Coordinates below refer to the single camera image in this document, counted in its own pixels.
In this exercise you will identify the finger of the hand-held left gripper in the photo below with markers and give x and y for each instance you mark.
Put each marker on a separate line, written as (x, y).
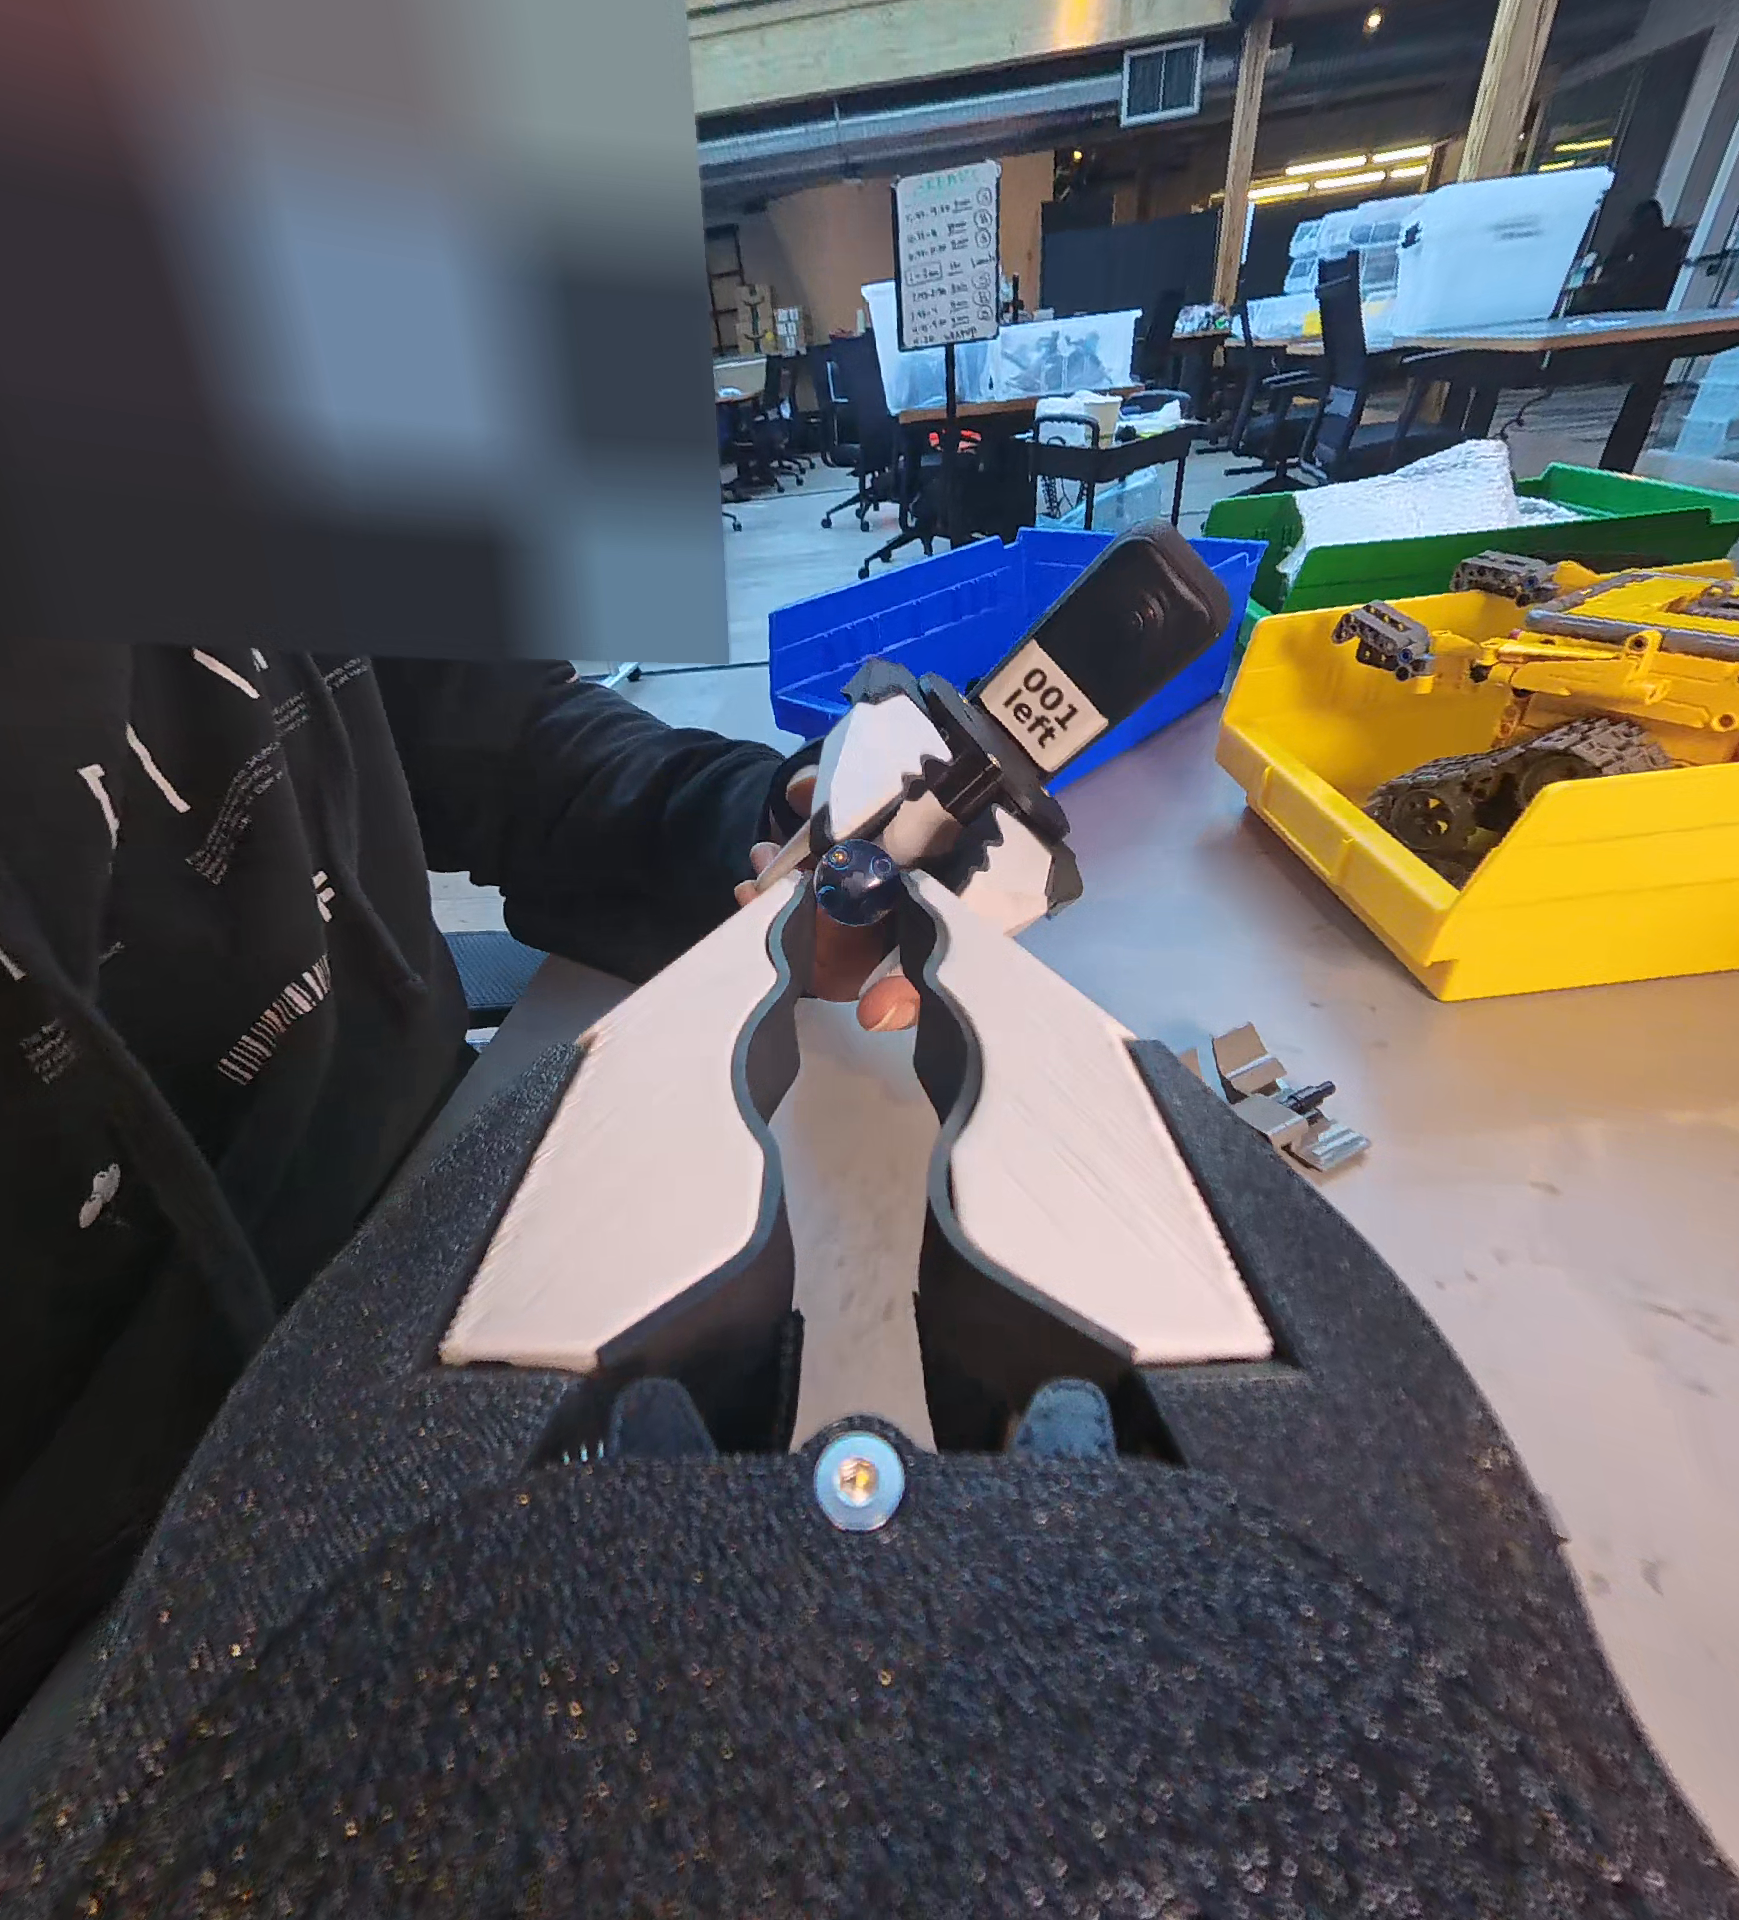
(1018, 901)
(870, 780)

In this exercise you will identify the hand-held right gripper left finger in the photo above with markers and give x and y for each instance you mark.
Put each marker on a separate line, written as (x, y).
(630, 1172)

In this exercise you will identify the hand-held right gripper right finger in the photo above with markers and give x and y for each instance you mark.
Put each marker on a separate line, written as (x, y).
(1078, 1186)

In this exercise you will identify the blue plastic bin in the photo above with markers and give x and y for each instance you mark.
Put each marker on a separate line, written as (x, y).
(884, 631)

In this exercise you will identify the person's left forearm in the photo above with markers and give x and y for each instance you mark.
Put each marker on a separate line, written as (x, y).
(630, 811)

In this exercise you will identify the grey desk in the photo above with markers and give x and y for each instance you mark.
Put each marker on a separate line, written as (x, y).
(1560, 1202)

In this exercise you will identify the person's left hand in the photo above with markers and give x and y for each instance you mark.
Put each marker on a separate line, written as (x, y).
(870, 975)

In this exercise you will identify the black utility cart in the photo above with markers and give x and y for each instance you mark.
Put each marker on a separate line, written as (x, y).
(1109, 449)

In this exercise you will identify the grey brick panel assembly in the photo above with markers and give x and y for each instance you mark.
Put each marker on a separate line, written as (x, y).
(1259, 1080)

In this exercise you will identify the dark mesh chair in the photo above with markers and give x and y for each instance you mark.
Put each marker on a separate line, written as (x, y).
(494, 969)

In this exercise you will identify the clear plastic bin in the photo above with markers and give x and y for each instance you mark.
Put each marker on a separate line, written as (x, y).
(1065, 354)

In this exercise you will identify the white bubble wrap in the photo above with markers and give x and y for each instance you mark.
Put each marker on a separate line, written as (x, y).
(1410, 495)

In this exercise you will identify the black office chair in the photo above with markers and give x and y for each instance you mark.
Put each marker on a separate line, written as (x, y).
(870, 405)
(1341, 346)
(772, 436)

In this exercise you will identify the whiteboard on stand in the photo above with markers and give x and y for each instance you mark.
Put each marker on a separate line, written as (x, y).
(944, 255)

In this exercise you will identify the clear plastic storage box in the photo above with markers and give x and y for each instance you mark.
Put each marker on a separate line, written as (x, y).
(1336, 247)

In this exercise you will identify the yellow tracked toy robot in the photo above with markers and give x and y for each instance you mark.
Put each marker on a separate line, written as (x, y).
(1589, 660)

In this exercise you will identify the green plastic bin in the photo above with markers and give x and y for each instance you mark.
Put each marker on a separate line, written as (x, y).
(1634, 533)

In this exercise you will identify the white storage box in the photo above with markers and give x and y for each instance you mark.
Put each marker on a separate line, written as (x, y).
(1499, 255)

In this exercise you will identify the person's black hoodie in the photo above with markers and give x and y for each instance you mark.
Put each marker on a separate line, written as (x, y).
(135, 1051)

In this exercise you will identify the yellow plastic bin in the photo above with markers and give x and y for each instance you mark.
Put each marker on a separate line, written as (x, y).
(1634, 884)

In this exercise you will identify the long wooden table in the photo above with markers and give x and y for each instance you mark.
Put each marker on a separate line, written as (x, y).
(1634, 326)

